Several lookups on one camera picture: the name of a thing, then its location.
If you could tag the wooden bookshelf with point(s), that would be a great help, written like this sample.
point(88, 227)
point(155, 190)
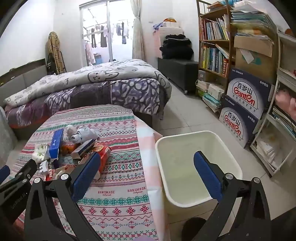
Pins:
point(232, 53)

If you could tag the hanging laundry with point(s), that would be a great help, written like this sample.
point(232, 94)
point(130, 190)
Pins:
point(104, 37)

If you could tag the stack of papers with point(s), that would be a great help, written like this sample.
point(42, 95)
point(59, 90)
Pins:
point(252, 20)

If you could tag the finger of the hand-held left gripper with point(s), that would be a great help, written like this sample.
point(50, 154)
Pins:
point(27, 170)
point(4, 173)

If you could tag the bed with purple quilt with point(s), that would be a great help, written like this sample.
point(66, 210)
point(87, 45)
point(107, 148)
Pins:
point(129, 92)

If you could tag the pink soft item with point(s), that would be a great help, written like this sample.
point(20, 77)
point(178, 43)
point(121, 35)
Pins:
point(285, 99)

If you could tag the glossy food wrapper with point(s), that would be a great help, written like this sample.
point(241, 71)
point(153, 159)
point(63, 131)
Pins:
point(99, 147)

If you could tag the long blue box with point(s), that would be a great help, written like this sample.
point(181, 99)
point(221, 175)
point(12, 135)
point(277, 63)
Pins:
point(56, 144)

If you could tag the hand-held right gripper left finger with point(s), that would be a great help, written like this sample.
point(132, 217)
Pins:
point(86, 173)

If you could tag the black storage bench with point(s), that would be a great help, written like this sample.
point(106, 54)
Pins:
point(178, 71)

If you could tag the white shelf rack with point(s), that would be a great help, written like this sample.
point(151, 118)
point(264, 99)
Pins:
point(281, 76)

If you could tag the brown cardboard box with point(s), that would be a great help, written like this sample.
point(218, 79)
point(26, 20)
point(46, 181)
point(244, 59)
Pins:
point(254, 58)

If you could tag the white plastic bin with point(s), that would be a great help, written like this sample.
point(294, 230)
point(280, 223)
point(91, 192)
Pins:
point(185, 150)

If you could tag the white floral tissue packet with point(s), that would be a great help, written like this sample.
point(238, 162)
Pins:
point(39, 151)

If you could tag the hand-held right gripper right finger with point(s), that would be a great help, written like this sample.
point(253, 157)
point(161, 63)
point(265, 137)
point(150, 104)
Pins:
point(207, 176)

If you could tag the brown and dark blue box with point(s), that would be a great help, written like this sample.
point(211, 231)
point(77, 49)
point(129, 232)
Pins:
point(82, 149)

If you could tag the black hanging bag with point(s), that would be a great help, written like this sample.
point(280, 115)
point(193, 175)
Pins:
point(50, 63)

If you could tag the sliding glass door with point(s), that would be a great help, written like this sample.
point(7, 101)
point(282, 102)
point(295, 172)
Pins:
point(97, 55)

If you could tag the pile of black clothes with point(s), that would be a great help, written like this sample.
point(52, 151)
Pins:
point(177, 47)

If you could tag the tan plaid scarf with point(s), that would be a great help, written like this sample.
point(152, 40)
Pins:
point(55, 48)

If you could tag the grey textured sheet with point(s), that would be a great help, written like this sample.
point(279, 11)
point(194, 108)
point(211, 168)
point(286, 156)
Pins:
point(7, 134)

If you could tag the patterned woven tablecloth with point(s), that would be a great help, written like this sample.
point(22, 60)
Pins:
point(120, 166)

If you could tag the crumpled white tissue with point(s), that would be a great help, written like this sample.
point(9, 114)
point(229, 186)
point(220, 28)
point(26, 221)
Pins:
point(69, 129)

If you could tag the pink checked cloth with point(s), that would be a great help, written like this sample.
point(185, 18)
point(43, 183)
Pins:
point(148, 143)

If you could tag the orange peel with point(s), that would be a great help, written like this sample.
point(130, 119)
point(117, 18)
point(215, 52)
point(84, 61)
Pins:
point(68, 149)

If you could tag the row of thin books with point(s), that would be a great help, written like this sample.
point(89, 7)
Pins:
point(215, 30)

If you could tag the grey cartoon print quilt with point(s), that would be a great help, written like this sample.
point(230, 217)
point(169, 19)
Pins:
point(104, 71)

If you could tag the pale curtain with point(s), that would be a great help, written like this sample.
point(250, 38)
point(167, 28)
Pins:
point(137, 34)

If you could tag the white red notched cardboard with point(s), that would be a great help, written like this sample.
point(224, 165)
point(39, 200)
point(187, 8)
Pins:
point(44, 168)

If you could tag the row of thick books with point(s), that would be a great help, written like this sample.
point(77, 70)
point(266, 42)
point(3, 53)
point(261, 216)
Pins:
point(214, 60)

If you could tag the grey white wrapper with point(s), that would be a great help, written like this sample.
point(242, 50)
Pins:
point(84, 134)

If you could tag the grey padded headboard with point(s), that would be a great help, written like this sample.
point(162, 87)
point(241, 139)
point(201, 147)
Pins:
point(20, 81)

